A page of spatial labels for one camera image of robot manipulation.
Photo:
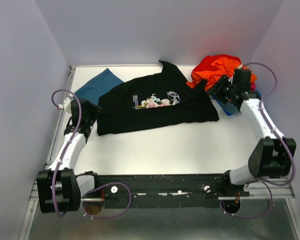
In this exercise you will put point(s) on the folded teal t-shirt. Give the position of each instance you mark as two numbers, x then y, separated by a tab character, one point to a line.
98	86

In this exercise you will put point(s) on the blue plastic bin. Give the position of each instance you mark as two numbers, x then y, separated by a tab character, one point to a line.
229	108

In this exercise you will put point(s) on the black floral print t-shirt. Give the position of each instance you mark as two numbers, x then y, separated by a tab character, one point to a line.
154	101

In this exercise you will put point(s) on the red t-shirt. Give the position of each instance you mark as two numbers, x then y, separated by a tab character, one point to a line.
202	67

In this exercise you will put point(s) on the orange t-shirt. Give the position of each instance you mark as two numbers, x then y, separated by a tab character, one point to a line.
220	70

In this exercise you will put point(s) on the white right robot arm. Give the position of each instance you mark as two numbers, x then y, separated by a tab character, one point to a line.
273	156

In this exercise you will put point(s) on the magenta t-shirt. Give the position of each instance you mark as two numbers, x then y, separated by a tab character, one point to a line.
252	87

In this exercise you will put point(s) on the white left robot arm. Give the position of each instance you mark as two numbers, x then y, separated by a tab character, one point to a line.
59	189

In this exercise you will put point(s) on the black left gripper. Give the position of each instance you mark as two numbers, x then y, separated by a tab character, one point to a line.
95	109

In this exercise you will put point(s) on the aluminium extrusion frame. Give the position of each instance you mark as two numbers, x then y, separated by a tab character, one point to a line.
257	190

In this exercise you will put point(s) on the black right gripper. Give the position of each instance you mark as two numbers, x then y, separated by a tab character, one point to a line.
221	82

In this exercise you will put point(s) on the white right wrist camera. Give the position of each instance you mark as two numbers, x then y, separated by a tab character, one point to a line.
236	76

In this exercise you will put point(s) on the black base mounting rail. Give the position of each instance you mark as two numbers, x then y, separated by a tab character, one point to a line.
160	191

